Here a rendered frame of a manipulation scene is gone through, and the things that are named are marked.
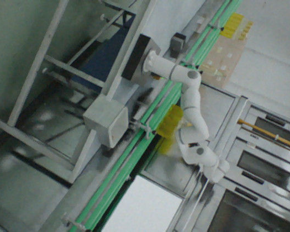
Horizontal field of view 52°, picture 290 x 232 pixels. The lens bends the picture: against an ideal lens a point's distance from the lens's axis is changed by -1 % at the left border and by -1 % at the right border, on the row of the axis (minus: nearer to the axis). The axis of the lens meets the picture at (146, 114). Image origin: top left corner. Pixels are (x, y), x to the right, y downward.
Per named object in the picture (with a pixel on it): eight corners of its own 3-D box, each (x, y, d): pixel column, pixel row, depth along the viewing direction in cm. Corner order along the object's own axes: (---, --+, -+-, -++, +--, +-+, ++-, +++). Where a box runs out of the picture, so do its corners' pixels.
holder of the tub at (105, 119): (100, 146, 176) (111, 152, 174) (94, 121, 153) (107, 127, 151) (116, 125, 184) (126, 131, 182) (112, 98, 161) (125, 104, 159)
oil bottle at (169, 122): (148, 121, 197) (177, 135, 192) (148, 116, 193) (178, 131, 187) (152, 115, 200) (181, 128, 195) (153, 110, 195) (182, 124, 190)
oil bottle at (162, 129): (144, 127, 194) (173, 142, 189) (144, 122, 190) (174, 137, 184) (148, 121, 197) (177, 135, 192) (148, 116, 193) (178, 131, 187)
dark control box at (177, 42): (169, 46, 211) (180, 51, 209) (170, 38, 204) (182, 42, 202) (174, 40, 215) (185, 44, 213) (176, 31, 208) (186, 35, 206)
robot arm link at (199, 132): (175, 109, 149) (175, 135, 142) (201, 103, 143) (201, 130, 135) (187, 122, 159) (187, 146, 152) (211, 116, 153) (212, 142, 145)
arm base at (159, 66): (138, 67, 157) (164, 78, 153) (149, 45, 157) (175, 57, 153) (146, 73, 172) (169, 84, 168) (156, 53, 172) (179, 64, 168)
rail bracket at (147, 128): (136, 135, 183) (153, 144, 179) (136, 120, 169) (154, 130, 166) (138, 131, 184) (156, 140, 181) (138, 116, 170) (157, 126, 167)
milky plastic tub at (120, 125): (99, 142, 171) (112, 149, 169) (95, 121, 152) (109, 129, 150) (116, 121, 180) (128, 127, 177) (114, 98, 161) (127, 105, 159)
